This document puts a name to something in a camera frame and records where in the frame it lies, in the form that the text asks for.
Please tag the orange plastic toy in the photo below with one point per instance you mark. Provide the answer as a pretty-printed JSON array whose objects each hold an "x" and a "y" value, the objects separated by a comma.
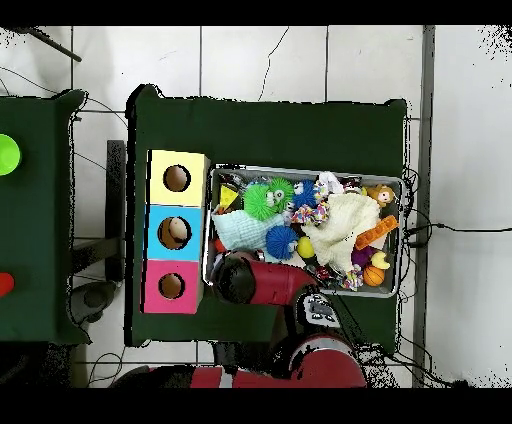
[{"x": 376, "y": 233}]

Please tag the mint green muslin cloth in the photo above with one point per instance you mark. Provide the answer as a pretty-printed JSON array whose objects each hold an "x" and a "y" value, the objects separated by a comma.
[{"x": 240, "y": 232}]

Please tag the large green spiky ball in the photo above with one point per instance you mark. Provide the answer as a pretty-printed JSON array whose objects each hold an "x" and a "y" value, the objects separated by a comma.
[{"x": 258, "y": 202}]

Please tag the cream muslin cloth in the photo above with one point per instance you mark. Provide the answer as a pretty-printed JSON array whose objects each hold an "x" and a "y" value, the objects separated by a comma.
[{"x": 344, "y": 224}]

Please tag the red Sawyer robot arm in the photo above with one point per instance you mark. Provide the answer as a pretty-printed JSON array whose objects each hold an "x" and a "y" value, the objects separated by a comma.
[{"x": 272, "y": 280}]

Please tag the small orange basketball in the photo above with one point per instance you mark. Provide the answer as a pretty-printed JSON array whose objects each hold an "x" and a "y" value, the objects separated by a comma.
[{"x": 374, "y": 276}]

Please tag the small brown plush doll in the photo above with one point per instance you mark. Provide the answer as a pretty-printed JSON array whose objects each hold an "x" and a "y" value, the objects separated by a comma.
[{"x": 384, "y": 194}]

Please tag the blue spiky ball with eye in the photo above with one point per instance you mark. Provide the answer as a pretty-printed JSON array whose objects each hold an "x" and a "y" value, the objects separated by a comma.
[{"x": 304, "y": 194}]

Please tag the green cloth side table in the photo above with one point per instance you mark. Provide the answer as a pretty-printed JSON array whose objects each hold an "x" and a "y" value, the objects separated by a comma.
[{"x": 40, "y": 240}]

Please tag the wooden box with three holes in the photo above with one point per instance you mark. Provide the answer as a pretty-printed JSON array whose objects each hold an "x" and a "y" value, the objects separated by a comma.
[{"x": 192, "y": 232}]

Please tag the yellow cheese wedge toy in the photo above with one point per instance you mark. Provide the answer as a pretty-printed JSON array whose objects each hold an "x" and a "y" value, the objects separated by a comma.
[{"x": 228, "y": 197}]

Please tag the blue spiky rubber ball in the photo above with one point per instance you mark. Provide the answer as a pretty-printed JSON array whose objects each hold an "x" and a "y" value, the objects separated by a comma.
[{"x": 282, "y": 242}]

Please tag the bright green round object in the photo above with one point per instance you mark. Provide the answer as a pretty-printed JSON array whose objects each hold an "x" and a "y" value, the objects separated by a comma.
[{"x": 7, "y": 154}]

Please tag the small red round object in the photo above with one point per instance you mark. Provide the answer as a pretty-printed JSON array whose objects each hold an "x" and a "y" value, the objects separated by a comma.
[{"x": 5, "y": 284}]

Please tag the shallow clear mesh bin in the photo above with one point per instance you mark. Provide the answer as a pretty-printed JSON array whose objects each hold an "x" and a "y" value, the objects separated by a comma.
[{"x": 398, "y": 240}]

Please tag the small green spiky ball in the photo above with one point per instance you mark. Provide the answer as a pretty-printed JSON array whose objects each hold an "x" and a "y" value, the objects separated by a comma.
[{"x": 282, "y": 189}]

